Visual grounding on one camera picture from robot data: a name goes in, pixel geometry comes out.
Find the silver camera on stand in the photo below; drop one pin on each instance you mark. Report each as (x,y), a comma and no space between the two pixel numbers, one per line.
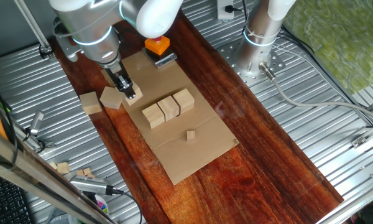
(37,121)

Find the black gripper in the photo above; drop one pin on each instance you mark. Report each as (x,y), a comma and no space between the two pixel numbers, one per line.
(116,73)

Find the silver robot mounting plate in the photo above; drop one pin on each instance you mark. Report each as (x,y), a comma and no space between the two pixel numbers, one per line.
(255,77)

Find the reddish wood grain board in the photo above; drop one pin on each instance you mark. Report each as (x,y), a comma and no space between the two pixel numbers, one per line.
(251,155)

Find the large wooden cube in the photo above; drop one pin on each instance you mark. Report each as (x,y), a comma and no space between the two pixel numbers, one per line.
(168,108)
(153,115)
(111,97)
(137,93)
(185,99)
(90,103)

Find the white power strip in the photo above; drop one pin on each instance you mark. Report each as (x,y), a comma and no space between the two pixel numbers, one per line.
(221,15)

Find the black keyboard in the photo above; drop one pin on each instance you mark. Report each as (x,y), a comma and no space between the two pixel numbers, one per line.
(6,205)

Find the small wooden cube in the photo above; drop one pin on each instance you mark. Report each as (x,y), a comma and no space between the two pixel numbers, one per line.
(90,175)
(87,171)
(80,172)

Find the black power plug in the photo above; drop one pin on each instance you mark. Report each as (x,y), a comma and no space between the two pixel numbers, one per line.
(231,8)

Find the medium wooden cube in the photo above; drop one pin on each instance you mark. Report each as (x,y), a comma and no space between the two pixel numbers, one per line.
(63,168)
(53,165)
(191,136)

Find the metal camera stand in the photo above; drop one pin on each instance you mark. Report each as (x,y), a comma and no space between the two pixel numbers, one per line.
(48,144)

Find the aluminium stand pole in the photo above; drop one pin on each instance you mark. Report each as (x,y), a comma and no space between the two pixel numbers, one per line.
(34,28)

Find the brown cardboard sheet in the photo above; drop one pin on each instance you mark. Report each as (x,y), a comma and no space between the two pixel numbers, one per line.
(180,155)

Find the orange emergency stop button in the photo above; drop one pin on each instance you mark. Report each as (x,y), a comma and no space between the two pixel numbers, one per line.
(157,46)

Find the metal frame bar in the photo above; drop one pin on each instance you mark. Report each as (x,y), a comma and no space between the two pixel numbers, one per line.
(34,177)

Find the aluminium profile bar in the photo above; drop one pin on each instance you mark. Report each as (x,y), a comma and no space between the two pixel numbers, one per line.
(354,202)
(370,132)

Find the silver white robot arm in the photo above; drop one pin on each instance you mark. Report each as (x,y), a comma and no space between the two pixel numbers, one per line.
(90,31)

